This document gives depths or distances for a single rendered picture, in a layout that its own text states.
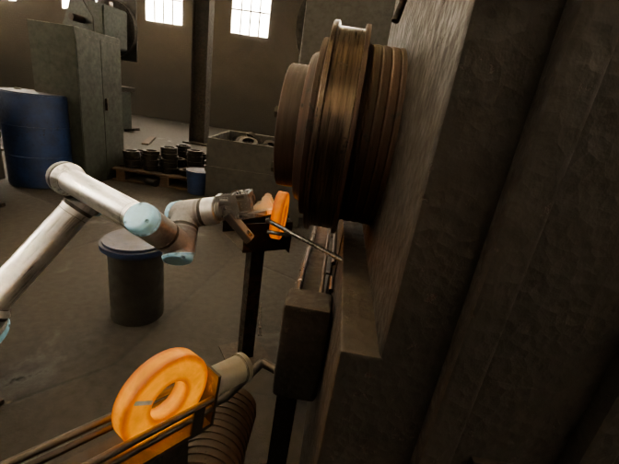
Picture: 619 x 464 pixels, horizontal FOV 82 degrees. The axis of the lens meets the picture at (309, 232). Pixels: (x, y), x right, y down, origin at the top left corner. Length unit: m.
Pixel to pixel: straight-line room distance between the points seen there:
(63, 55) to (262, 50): 7.52
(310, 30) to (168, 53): 8.90
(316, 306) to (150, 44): 11.84
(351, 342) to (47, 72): 4.19
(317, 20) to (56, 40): 2.40
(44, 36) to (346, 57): 3.92
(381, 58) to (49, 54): 3.91
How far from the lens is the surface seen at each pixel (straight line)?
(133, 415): 0.63
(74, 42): 4.28
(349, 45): 0.75
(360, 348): 0.53
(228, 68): 11.44
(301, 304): 0.73
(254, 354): 1.83
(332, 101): 0.67
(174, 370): 0.63
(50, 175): 1.49
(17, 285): 1.66
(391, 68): 0.76
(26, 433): 1.68
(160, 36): 12.24
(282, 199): 1.09
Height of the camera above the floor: 1.18
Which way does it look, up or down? 20 degrees down
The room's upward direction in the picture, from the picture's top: 9 degrees clockwise
